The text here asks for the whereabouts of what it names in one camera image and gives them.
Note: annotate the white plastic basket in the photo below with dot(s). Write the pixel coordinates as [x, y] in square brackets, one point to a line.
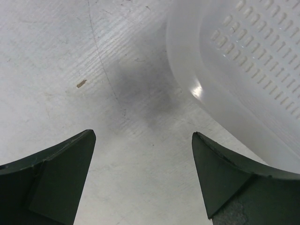
[240, 61]

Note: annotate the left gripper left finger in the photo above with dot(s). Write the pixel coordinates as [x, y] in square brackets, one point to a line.
[45, 188]

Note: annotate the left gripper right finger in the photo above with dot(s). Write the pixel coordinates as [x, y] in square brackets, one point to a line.
[240, 191]

